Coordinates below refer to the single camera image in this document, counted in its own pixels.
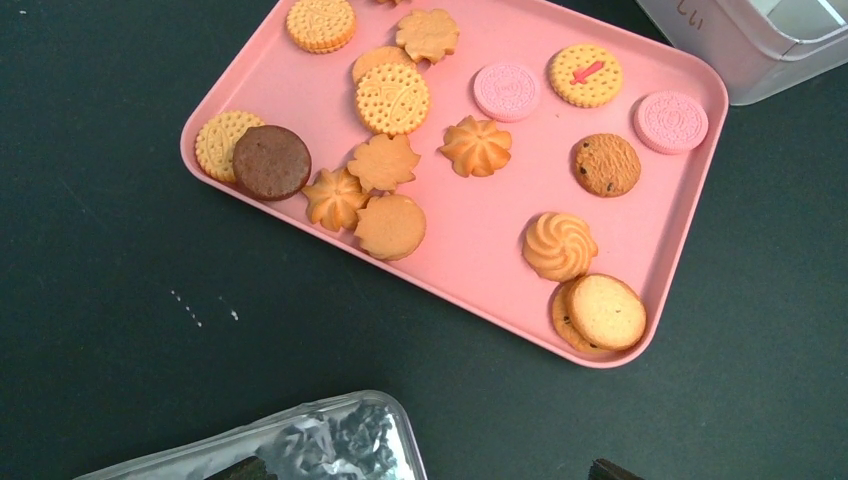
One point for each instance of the orange rosette butter cookie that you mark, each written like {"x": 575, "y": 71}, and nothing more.
{"x": 476, "y": 147}

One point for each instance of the swirl butter cookie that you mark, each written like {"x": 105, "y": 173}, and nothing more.
{"x": 559, "y": 246}

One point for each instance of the pink cookie tray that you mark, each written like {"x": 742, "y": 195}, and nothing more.
{"x": 471, "y": 255}

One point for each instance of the large round sandwich cookie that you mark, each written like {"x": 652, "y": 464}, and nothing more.
{"x": 392, "y": 99}

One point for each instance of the pink round cookie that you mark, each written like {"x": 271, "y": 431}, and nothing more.
{"x": 506, "y": 92}
{"x": 670, "y": 122}

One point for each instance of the dark chocolate round cookie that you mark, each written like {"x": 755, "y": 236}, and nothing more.
{"x": 271, "y": 162}

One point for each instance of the chocolate chip cookie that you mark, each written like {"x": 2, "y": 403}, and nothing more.
{"x": 606, "y": 165}

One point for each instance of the pale round butter cookie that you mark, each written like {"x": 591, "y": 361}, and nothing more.
{"x": 606, "y": 312}

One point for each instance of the clear plastic tin lid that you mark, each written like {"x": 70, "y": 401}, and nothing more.
{"x": 361, "y": 435}

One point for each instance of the red marked dotted cracker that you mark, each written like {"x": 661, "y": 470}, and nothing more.
{"x": 585, "y": 75}

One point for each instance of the round orange cracker cookie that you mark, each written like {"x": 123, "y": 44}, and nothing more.
{"x": 321, "y": 26}

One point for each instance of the white divided cookie tin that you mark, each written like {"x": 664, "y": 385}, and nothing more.
{"x": 759, "y": 48}

